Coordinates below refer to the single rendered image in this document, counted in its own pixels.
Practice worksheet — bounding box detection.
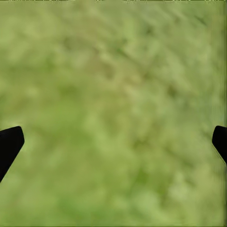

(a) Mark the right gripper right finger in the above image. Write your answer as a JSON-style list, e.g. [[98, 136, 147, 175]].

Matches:
[[212, 126, 227, 164]]

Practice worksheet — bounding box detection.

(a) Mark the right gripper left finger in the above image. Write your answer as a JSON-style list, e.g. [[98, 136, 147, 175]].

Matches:
[[0, 125, 25, 182]]

